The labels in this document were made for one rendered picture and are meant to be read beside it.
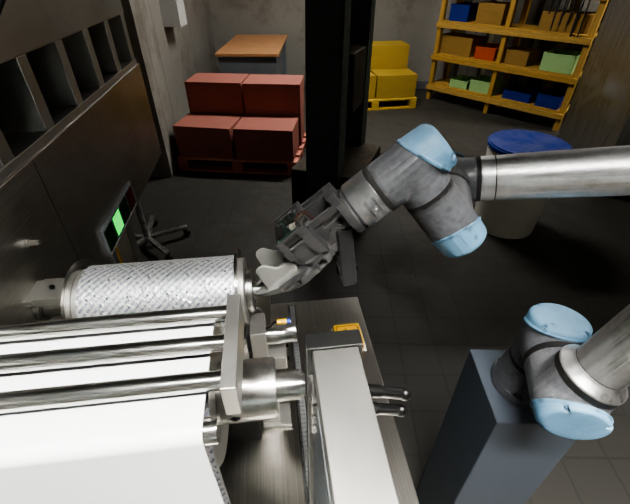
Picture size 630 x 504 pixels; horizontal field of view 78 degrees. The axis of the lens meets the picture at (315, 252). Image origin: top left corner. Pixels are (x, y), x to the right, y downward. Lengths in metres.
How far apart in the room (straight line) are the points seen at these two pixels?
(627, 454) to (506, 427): 1.33
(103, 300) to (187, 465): 0.38
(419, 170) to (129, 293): 0.46
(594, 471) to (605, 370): 1.43
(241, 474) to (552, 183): 0.76
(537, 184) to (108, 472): 0.65
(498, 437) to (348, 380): 0.76
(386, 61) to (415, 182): 5.67
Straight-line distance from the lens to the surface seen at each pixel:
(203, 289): 0.62
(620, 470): 2.25
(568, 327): 0.91
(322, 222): 0.56
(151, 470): 0.36
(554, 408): 0.81
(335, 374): 0.33
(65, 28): 1.04
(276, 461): 0.89
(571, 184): 0.71
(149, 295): 0.64
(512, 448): 1.12
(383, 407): 0.43
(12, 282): 0.73
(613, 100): 4.32
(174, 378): 0.32
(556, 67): 5.77
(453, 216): 0.57
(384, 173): 0.54
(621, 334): 0.76
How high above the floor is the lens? 1.70
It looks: 37 degrees down
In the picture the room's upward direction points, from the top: straight up
